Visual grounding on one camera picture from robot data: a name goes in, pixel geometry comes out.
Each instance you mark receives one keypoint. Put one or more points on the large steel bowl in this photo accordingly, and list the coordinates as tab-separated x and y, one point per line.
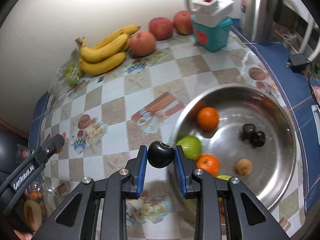
239	104

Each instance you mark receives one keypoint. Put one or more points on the peach coloured apple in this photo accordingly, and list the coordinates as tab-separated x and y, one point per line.
142	44

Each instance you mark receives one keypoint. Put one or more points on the white shelf rack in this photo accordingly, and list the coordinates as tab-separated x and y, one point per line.
298	30

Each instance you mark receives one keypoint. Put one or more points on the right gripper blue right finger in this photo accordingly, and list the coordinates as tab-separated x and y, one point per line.
184	168

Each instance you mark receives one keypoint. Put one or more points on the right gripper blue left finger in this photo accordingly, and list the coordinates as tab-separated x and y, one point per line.
137	167

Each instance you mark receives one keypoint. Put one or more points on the red apple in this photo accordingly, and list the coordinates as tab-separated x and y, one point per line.
161	28
182	22

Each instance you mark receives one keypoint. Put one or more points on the white phone stand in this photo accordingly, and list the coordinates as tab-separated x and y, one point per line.
316	116

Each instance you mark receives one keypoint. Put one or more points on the red apple middle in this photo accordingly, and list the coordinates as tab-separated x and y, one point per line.
161	28

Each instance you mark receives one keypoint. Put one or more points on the blue plaid cloth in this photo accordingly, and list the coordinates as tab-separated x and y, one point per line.
295	91

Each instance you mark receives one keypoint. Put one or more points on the green mango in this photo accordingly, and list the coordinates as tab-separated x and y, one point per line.
191	146
223	177

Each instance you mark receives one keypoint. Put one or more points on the steel thermos jug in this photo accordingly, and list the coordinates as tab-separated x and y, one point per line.
257	19

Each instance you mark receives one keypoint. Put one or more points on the orange tangerine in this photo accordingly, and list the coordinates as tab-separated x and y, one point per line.
208	163
208	118

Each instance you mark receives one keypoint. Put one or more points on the clear plastic package red logo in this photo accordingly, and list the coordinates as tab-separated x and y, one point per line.
22	153

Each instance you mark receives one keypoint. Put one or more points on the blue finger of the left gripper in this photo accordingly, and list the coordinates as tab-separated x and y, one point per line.
49	148

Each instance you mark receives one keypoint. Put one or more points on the teal plastic box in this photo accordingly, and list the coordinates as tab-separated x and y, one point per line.
212	38

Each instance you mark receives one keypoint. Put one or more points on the black plum with stem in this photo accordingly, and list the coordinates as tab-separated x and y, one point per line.
160	155

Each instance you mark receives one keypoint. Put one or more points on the black power adapter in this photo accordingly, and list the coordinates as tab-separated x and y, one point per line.
297	63

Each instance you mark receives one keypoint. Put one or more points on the clear bag of green fruit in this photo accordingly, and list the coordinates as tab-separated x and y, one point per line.
67	77

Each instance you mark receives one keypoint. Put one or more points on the yellow banana bunch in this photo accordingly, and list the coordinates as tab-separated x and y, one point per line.
108	54

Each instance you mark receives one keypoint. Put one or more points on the red apple far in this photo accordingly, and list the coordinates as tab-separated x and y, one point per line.
182	22

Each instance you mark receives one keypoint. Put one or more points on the larger tan longan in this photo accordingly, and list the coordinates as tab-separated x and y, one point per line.
244	167

